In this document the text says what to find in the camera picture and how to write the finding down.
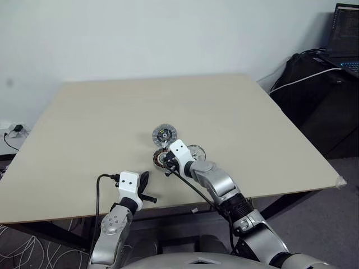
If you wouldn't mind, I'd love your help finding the grey robot torso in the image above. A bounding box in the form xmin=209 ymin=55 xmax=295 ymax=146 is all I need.
xmin=112 ymin=251 xmax=359 ymax=269

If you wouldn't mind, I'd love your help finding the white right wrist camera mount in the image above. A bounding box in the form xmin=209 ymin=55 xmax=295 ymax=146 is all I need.
xmin=167 ymin=139 xmax=196 ymax=180

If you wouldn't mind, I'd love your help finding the white power strip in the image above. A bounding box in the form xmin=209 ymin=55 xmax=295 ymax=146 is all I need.
xmin=0 ymin=121 xmax=30 ymax=138

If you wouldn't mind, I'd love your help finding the thin black floor cable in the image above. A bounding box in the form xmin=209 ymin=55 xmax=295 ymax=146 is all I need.
xmin=3 ymin=131 xmax=19 ymax=152

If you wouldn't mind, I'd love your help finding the white cable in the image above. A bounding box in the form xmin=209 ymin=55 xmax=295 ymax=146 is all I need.
xmin=269 ymin=67 xmax=342 ymax=94

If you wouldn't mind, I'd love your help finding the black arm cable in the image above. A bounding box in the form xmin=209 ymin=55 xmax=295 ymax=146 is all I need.
xmin=89 ymin=174 xmax=121 ymax=253
xmin=165 ymin=164 xmax=240 ymax=256

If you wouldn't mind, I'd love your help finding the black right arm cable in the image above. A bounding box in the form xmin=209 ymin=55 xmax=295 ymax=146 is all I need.
xmin=165 ymin=164 xmax=240 ymax=256

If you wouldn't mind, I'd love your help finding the motor housing with copper windings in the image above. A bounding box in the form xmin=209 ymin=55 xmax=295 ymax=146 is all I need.
xmin=152 ymin=148 xmax=169 ymax=170

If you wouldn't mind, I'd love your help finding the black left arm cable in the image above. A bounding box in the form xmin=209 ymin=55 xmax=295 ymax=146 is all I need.
xmin=89 ymin=174 xmax=121 ymax=253

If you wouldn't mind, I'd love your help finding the silver round motor lid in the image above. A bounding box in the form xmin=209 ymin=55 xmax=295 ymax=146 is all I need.
xmin=187 ymin=145 xmax=208 ymax=161

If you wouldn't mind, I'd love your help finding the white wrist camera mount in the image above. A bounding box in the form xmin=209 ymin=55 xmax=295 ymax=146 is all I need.
xmin=167 ymin=139 xmax=196 ymax=180
xmin=117 ymin=170 xmax=143 ymax=211

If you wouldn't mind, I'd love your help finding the black laptop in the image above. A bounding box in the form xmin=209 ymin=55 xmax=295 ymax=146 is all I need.
xmin=326 ymin=2 xmax=359 ymax=77

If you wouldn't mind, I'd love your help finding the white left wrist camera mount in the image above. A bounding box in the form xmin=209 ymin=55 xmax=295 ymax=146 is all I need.
xmin=117 ymin=170 xmax=143 ymax=211

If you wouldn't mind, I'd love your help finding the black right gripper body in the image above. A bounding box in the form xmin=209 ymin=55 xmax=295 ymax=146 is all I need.
xmin=163 ymin=151 xmax=181 ymax=173

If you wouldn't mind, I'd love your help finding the spoked rotor disc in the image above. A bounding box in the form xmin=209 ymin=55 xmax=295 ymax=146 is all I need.
xmin=151 ymin=123 xmax=178 ymax=147

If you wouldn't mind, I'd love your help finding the black bag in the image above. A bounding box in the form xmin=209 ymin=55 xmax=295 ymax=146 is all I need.
xmin=269 ymin=51 xmax=359 ymax=161

